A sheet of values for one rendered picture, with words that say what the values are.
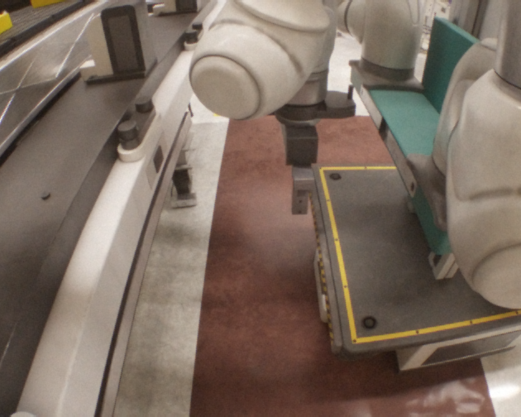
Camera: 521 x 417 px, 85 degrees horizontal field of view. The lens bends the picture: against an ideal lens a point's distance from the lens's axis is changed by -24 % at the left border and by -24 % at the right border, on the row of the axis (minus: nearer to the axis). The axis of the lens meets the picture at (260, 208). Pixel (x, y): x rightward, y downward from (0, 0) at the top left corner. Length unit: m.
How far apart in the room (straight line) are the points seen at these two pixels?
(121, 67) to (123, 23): 0.08
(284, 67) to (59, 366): 0.33
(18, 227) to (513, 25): 0.50
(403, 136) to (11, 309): 0.71
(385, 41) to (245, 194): 1.01
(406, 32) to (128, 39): 0.62
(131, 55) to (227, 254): 0.96
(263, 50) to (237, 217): 1.26
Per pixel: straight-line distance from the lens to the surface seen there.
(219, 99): 0.32
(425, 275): 1.03
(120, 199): 0.43
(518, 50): 0.31
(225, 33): 0.31
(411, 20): 0.91
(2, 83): 0.57
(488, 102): 0.32
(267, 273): 1.34
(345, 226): 1.07
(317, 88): 0.52
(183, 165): 1.48
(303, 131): 0.54
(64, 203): 0.40
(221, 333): 1.23
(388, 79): 0.94
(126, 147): 0.48
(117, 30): 0.63
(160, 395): 1.19
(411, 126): 0.80
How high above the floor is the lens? 1.11
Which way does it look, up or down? 45 degrees down
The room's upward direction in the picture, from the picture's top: 2 degrees counter-clockwise
